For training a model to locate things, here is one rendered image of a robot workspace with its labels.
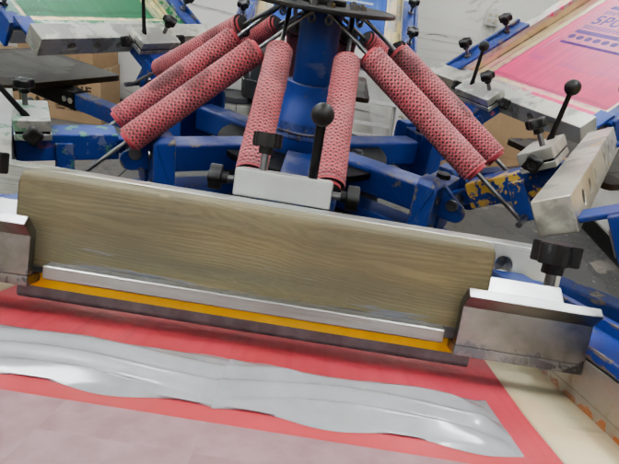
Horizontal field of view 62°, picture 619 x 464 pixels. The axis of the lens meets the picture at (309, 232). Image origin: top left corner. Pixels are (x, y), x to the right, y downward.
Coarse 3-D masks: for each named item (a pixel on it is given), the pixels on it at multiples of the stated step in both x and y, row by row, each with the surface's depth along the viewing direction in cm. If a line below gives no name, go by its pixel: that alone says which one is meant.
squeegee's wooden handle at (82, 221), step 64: (64, 192) 38; (128, 192) 38; (64, 256) 39; (128, 256) 39; (192, 256) 39; (256, 256) 39; (320, 256) 39; (384, 256) 38; (448, 256) 38; (448, 320) 39
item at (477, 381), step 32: (256, 352) 38; (288, 352) 39; (320, 352) 41; (352, 352) 42; (416, 384) 37; (448, 384) 38; (480, 384) 39; (224, 416) 29; (256, 416) 29; (512, 416) 35; (224, 448) 26; (256, 448) 26; (288, 448) 26; (320, 448) 27; (352, 448) 27; (384, 448) 28; (416, 448) 29; (448, 448) 29; (544, 448) 31
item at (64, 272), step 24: (48, 264) 38; (120, 288) 38; (144, 288) 38; (168, 288) 38; (192, 288) 38; (216, 288) 39; (264, 312) 38; (288, 312) 38; (312, 312) 38; (336, 312) 38; (360, 312) 39; (408, 336) 38; (432, 336) 38
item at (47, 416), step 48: (96, 336) 37; (144, 336) 38; (192, 336) 39; (240, 336) 41; (0, 384) 28; (48, 384) 29; (0, 432) 24; (48, 432) 25; (96, 432) 25; (144, 432) 26; (192, 432) 26
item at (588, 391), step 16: (592, 368) 37; (560, 384) 41; (576, 384) 39; (592, 384) 37; (608, 384) 35; (576, 400) 38; (592, 400) 36; (608, 400) 35; (592, 416) 36; (608, 416) 34; (608, 432) 34
